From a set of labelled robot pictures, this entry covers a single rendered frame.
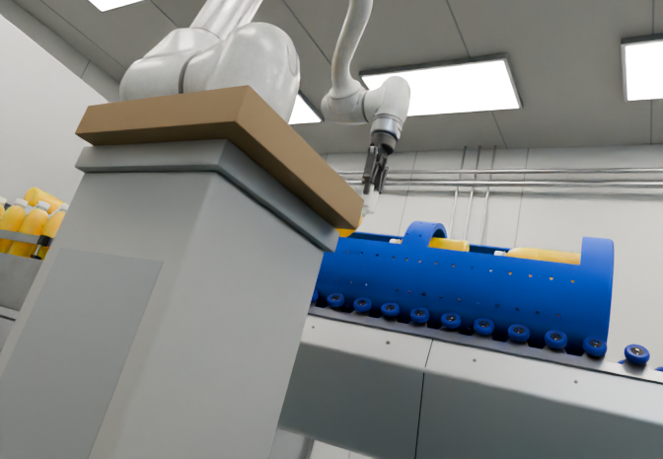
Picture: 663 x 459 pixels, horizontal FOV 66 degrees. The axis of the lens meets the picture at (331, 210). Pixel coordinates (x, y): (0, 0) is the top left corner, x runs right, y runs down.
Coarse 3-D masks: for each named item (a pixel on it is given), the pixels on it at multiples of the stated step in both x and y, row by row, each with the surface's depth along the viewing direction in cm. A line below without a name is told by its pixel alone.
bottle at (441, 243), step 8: (400, 240) 144; (432, 240) 137; (440, 240) 136; (448, 240) 136; (456, 240) 135; (464, 240) 135; (440, 248) 135; (448, 248) 134; (456, 248) 133; (464, 248) 133
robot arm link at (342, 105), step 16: (352, 0) 137; (368, 0) 136; (352, 16) 140; (368, 16) 141; (352, 32) 143; (336, 48) 150; (352, 48) 148; (336, 64) 153; (336, 80) 157; (352, 80) 159; (336, 96) 158; (352, 96) 158; (336, 112) 162; (352, 112) 160
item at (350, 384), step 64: (320, 320) 130; (320, 384) 124; (384, 384) 117; (448, 384) 111; (512, 384) 106; (576, 384) 102; (640, 384) 99; (384, 448) 116; (448, 448) 110; (512, 448) 104; (576, 448) 99; (640, 448) 95
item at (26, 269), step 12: (0, 264) 170; (12, 264) 168; (24, 264) 165; (36, 264) 163; (0, 276) 167; (12, 276) 165; (24, 276) 163; (0, 288) 165; (12, 288) 163; (24, 288) 160; (0, 300) 162; (12, 300) 160; (24, 300) 158
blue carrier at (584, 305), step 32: (416, 224) 133; (352, 256) 132; (384, 256) 128; (416, 256) 125; (448, 256) 122; (480, 256) 119; (608, 256) 110; (320, 288) 137; (352, 288) 132; (384, 288) 128; (416, 288) 124; (448, 288) 120; (480, 288) 117; (512, 288) 114; (544, 288) 111; (576, 288) 109; (608, 288) 106; (512, 320) 115; (544, 320) 112; (576, 320) 108; (608, 320) 106; (576, 352) 113
